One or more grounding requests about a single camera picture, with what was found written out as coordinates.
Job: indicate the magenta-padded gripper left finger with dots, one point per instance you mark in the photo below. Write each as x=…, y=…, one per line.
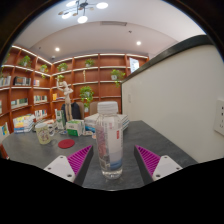
x=60, y=166

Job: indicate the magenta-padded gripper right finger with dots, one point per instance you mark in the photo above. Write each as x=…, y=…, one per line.
x=165, y=166

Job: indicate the clear plastic water bottle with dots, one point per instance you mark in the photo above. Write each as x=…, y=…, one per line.
x=109, y=143

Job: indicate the flat round red coaster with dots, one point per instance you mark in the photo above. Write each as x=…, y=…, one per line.
x=66, y=143

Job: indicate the yellow striped ceramic mug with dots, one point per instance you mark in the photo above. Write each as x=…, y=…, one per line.
x=42, y=134

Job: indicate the green and white box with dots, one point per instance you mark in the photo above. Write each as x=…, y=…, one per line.
x=75, y=128

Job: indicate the small round sticker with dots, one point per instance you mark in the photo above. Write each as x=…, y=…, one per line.
x=88, y=133

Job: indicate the dark book stack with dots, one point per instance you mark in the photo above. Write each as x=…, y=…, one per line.
x=51, y=122

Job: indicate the tall white green carton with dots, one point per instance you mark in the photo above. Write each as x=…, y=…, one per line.
x=60, y=120

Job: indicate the colourful book stack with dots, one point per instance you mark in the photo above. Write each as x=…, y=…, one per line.
x=23, y=124

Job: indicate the wooden artist mannequin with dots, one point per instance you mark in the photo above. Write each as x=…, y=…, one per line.
x=67, y=100

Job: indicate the beige chair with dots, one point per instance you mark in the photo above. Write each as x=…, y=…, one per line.
x=93, y=108

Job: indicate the ceiling lamp with round lights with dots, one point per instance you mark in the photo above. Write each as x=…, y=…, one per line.
x=82, y=10

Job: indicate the white wall socket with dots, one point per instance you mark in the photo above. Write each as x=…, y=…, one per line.
x=220, y=116

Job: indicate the white light switch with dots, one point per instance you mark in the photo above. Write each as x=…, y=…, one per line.
x=129, y=98

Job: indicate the wooden wall shelf unit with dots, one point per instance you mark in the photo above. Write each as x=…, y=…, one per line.
x=30, y=90

